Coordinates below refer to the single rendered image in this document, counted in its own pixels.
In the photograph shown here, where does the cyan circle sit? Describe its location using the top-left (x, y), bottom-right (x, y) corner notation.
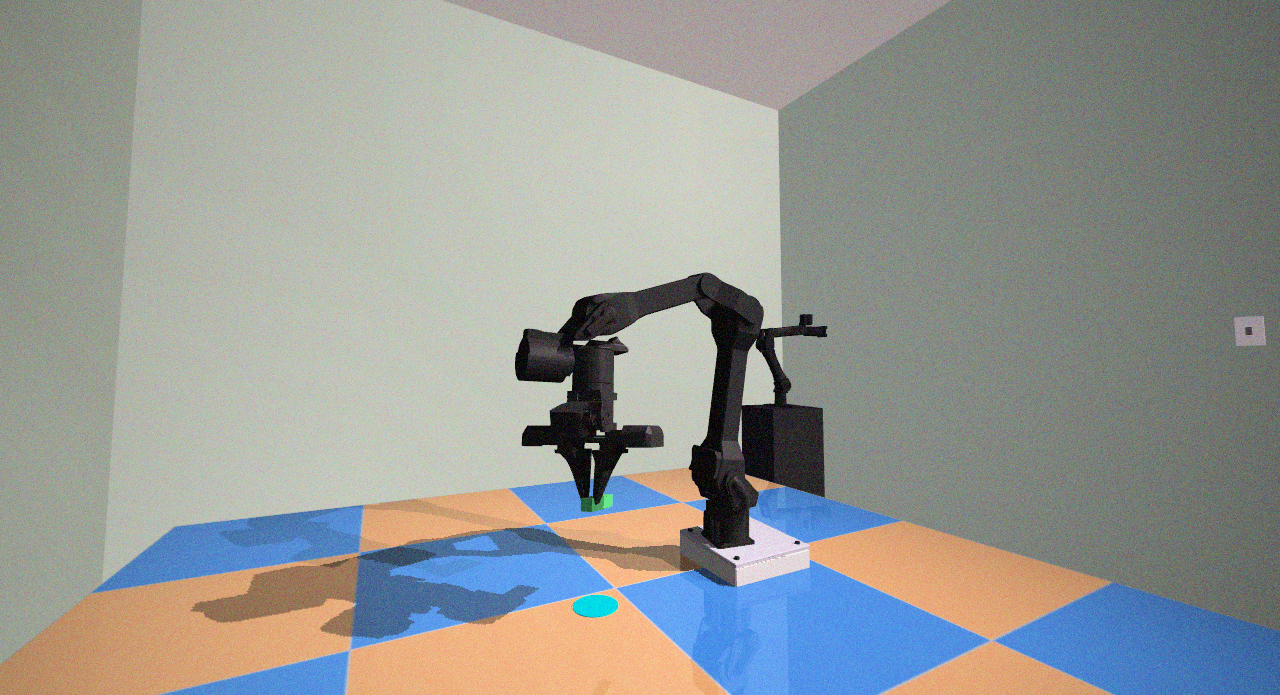
top-left (573, 595), bottom-right (618, 618)

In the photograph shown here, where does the green rectangular post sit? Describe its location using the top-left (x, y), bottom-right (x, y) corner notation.
top-left (581, 494), bottom-right (613, 512)

